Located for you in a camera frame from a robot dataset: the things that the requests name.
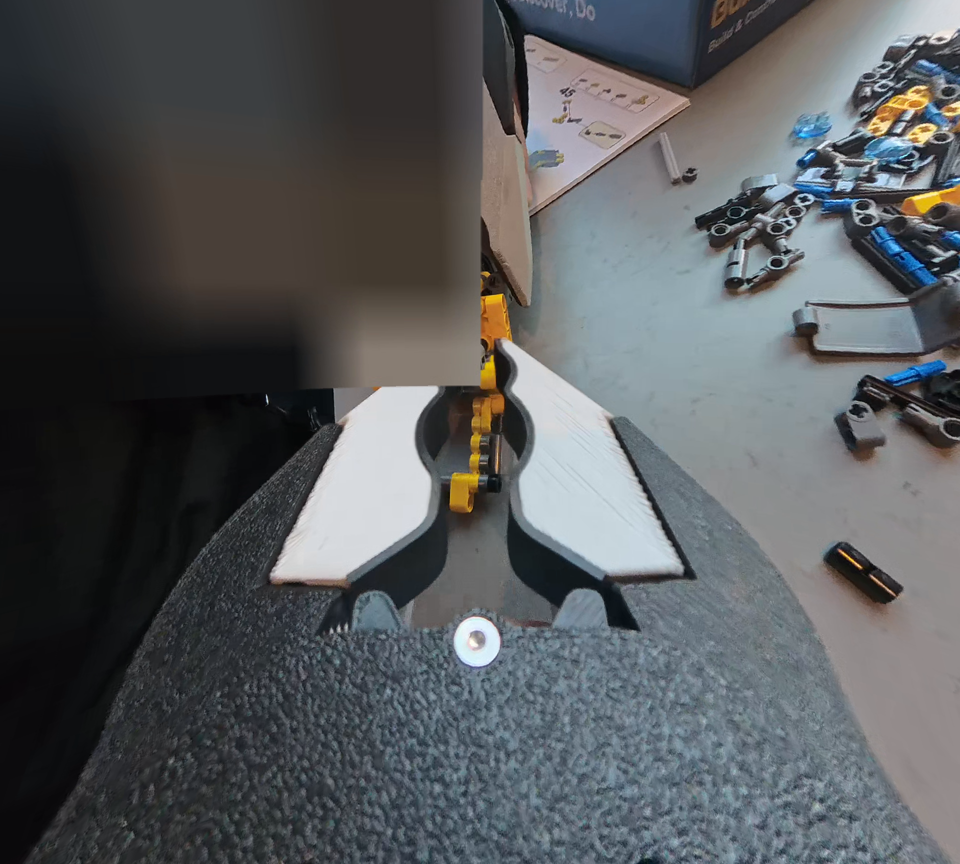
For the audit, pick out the grey desk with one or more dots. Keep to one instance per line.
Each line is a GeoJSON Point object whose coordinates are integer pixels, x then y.
{"type": "Point", "coordinates": [675, 391]}

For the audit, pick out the grey axle rod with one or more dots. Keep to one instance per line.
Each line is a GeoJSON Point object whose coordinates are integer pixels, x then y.
{"type": "Point", "coordinates": [669, 155]}

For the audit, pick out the small black cylinder brick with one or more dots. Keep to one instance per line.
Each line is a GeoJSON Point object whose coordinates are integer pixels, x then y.
{"type": "Point", "coordinates": [862, 571]}

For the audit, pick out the yellow brick arm with piston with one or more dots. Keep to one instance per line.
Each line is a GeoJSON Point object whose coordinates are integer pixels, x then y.
{"type": "Point", "coordinates": [491, 361]}

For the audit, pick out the clear blue round brick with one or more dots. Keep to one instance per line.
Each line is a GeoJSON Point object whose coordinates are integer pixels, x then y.
{"type": "Point", "coordinates": [811, 127]}

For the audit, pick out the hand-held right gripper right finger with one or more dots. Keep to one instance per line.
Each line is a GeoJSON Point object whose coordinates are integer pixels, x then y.
{"type": "Point", "coordinates": [592, 489]}

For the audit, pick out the small grey connector brick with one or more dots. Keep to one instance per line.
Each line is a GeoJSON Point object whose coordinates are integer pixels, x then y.
{"type": "Point", "coordinates": [861, 427]}

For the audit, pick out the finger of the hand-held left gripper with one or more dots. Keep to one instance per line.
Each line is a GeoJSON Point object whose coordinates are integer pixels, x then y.
{"type": "Point", "coordinates": [506, 219]}

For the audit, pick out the white instruction booklet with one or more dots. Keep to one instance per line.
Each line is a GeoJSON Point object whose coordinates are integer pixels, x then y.
{"type": "Point", "coordinates": [585, 121]}

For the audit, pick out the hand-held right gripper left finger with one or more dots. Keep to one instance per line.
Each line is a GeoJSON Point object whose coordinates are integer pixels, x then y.
{"type": "Point", "coordinates": [367, 489]}

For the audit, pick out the grey curved panel brick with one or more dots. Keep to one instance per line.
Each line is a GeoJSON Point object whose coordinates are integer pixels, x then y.
{"type": "Point", "coordinates": [862, 331]}

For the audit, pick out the pile of loose building bricks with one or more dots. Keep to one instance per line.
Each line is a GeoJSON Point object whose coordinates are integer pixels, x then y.
{"type": "Point", "coordinates": [900, 129]}

